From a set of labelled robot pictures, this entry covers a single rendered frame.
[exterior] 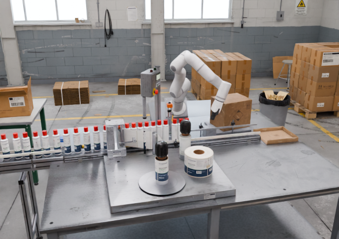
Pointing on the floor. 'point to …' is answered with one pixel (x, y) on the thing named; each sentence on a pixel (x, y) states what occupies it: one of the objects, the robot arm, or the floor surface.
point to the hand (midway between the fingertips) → (212, 117)
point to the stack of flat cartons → (71, 93)
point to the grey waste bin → (275, 113)
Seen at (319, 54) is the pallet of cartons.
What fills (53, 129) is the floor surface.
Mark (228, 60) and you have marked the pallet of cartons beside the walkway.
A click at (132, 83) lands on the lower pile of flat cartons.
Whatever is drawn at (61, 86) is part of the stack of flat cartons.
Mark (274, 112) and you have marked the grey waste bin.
